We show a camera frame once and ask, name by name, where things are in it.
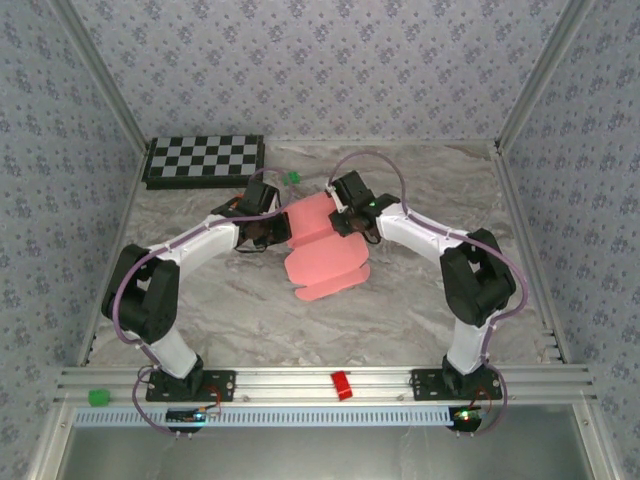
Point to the grey metal panel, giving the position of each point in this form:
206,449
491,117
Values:
320,455

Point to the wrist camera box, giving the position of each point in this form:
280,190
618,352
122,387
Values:
276,202
334,200

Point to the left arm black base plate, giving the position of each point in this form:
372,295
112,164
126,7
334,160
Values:
225,385

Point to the small green toy brick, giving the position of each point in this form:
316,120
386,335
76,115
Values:
295,178

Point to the black and grey chessboard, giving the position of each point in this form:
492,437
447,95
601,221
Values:
205,157

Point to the aluminium frame post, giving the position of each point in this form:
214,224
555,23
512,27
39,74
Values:
103,75
541,75

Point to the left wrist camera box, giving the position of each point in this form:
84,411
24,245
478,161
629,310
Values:
276,202

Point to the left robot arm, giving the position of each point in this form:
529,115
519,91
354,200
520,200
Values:
145,295

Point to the aluminium frame leg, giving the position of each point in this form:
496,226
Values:
600,445
48,445

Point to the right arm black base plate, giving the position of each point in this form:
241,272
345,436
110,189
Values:
425,387

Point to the aluminium table side rail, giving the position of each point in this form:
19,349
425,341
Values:
515,200
131,197

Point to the aluminium mounting rail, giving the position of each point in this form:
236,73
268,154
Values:
290,385

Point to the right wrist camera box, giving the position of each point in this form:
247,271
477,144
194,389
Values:
334,200

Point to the pink paper box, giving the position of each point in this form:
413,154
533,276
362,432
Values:
325,260

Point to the green cube block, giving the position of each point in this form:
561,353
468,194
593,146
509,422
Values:
98,398

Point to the red block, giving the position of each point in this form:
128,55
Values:
341,386

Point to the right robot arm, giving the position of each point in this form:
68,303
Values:
480,280

